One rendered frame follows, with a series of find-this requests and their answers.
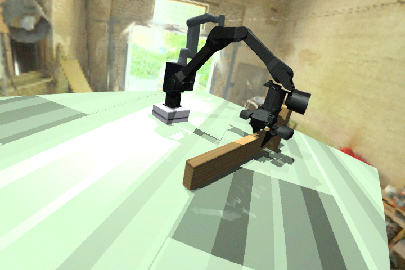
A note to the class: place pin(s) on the brown wooden board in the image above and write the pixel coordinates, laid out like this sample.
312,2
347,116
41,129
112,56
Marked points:
206,166

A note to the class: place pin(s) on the wooden post with slot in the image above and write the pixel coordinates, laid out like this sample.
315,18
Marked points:
282,119

